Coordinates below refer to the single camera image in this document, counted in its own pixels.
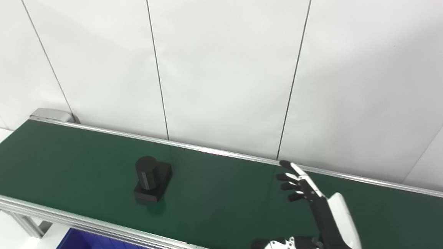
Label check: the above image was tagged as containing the green conveyor belt aluminium frame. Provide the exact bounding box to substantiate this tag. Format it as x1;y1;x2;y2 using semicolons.
0;84;443;249

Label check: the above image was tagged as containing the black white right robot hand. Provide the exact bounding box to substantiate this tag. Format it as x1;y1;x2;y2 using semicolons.
246;156;362;249

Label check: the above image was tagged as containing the aluminium conveyor leg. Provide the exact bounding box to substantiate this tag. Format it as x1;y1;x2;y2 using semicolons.
7;209;54;241

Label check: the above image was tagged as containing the black block with cylinder part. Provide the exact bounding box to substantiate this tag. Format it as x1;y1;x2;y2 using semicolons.
131;154;175;206

